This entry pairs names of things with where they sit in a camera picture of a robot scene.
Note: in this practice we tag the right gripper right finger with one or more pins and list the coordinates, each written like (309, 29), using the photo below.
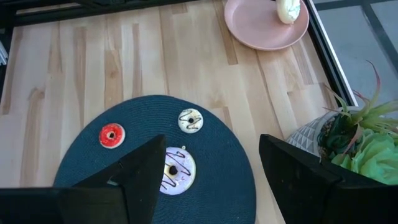
(292, 180)

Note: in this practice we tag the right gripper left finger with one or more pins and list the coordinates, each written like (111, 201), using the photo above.
(143, 168)

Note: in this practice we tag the large purple iced donut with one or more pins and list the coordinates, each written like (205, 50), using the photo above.
(185, 179)

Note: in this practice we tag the small white drizzled donut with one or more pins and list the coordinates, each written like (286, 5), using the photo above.
(184, 116)

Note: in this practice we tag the large white iced donut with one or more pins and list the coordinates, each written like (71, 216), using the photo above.
(287, 12)

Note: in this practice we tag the small red iced donut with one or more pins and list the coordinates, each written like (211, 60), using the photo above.
(104, 137)

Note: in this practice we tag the round dark woven placemat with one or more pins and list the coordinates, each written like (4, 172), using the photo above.
(140, 112)

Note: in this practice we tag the succulent in white patterned pot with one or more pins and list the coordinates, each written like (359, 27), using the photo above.
(367, 155)

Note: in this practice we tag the pink plate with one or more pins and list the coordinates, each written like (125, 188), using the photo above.
(248, 25)

